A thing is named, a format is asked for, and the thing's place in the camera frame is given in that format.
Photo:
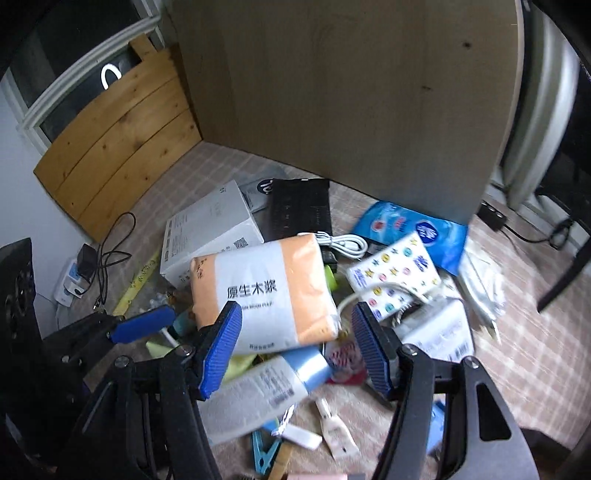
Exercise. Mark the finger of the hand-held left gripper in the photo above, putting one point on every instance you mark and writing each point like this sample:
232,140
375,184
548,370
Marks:
143,323

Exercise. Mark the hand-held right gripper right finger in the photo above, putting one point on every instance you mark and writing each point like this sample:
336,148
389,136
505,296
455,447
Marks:
371,350

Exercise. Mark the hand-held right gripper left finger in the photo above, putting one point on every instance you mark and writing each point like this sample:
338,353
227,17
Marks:
221,350

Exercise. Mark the orange tissue pack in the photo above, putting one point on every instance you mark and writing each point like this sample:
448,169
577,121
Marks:
263,290

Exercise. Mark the plaid cloth desktop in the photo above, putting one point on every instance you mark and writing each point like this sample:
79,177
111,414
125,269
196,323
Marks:
531,360

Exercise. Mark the pink snack packet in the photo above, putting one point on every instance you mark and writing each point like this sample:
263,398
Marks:
344,362

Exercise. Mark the yellow ruler tape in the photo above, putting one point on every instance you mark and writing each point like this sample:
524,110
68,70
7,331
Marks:
138,281

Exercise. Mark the white blue sunscreen bottle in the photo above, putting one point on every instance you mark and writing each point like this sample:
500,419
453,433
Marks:
258,392

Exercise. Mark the white adapter box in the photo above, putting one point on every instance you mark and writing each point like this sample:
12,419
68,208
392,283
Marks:
438,332

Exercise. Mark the patterned tissue pack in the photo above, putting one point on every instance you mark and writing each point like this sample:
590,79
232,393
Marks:
397,272

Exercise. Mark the white power strip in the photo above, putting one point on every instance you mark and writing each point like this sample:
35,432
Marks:
69,286

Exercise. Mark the black charger plug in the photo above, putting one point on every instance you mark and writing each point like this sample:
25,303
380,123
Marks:
87,261

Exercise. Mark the small white cream tube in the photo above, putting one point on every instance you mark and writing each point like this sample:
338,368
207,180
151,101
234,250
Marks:
337,429

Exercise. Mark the blue clothespin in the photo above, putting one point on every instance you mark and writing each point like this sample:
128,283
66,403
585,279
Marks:
264,450

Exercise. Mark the small white stick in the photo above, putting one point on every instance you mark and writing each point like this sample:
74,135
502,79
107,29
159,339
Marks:
302,436

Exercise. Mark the white cardboard box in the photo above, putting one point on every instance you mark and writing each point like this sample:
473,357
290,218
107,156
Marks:
207,230

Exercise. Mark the clear plastic bag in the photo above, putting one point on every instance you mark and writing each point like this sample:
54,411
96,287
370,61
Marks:
482,286

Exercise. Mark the blue wet wipes pack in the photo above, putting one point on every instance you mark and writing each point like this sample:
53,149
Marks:
406,226

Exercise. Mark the dark grey pack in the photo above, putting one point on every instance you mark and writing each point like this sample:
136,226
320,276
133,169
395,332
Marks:
256,196

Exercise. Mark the black flat box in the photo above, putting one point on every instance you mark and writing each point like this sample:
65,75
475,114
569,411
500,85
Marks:
300,207

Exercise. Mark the black power strip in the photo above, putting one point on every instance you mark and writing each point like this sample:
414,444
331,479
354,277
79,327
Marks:
493,214

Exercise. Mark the wooden plank panel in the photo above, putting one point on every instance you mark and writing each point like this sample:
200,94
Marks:
120,138

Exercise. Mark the dark chair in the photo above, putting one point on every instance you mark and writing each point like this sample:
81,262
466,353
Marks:
565,277

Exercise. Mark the large wooden board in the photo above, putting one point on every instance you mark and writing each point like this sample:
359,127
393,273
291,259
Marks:
346,92

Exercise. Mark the white window frame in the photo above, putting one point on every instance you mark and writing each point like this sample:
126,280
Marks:
60,87
540,92

